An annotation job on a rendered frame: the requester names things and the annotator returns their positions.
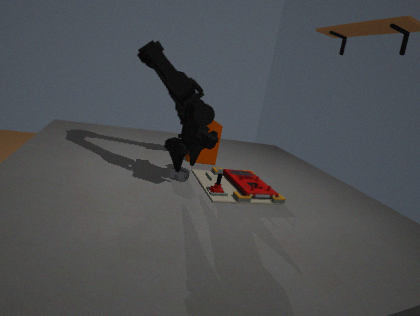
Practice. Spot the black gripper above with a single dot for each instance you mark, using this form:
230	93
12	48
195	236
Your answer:
178	148

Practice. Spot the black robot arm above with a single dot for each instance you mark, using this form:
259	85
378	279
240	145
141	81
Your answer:
182	90

